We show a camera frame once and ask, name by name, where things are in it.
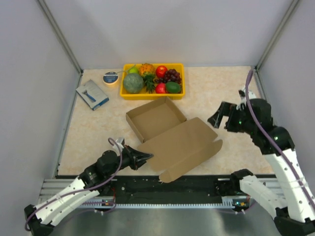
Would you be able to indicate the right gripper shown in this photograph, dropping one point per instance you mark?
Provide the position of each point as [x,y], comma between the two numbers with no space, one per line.
[226,108]

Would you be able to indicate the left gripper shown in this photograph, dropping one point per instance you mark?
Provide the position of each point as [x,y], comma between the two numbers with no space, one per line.
[137,158]

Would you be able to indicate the brown cardboard box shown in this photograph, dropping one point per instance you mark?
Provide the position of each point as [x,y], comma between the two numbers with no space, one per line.
[178,144]

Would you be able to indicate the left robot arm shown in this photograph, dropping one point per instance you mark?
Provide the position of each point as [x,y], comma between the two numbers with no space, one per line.
[43,218]

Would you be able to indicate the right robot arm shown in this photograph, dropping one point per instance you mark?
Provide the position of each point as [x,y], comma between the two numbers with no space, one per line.
[294,213]

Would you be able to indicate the green avocado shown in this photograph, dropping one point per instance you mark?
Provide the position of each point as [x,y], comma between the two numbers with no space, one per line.
[173,87]

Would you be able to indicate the purple grape bunch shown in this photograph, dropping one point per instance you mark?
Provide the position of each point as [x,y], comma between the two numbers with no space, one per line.
[170,76]

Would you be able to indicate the yellow plastic tray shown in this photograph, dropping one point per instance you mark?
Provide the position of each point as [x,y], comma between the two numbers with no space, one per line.
[144,95]

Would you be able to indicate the red pink fruit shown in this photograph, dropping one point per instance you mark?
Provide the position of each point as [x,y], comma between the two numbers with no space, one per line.
[161,88]

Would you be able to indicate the red apple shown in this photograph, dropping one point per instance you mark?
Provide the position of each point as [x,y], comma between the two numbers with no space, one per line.
[161,71]

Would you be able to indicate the green netted melon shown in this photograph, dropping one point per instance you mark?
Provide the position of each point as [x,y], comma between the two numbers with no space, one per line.
[133,83]

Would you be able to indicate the green pineapple leaves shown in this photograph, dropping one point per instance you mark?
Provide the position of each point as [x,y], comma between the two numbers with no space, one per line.
[149,83]

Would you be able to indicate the blue razor package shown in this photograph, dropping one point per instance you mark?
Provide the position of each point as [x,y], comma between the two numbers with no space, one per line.
[92,94]

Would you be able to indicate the tape roll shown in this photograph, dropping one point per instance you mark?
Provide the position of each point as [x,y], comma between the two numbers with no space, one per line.
[110,79]

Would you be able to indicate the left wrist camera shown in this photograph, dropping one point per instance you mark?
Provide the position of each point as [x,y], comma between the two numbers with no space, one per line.
[120,142]

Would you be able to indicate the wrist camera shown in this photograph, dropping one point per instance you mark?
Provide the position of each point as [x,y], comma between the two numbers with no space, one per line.
[242,94]
[120,142]

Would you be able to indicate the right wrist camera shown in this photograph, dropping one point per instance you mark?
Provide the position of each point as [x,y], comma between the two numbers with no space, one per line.
[242,94]

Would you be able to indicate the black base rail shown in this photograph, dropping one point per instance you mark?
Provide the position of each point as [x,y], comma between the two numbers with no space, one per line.
[193,189]

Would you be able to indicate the white slotted cable duct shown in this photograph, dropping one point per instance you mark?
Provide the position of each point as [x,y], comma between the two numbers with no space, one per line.
[225,204]

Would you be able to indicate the right aluminium frame post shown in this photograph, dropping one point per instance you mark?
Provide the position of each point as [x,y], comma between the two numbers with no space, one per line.
[280,28]

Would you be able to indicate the aluminium frame post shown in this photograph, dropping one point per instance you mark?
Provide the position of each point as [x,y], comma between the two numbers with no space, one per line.
[280,28]
[59,34]

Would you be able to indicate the left aluminium frame post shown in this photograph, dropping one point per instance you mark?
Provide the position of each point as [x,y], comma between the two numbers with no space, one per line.
[59,34]

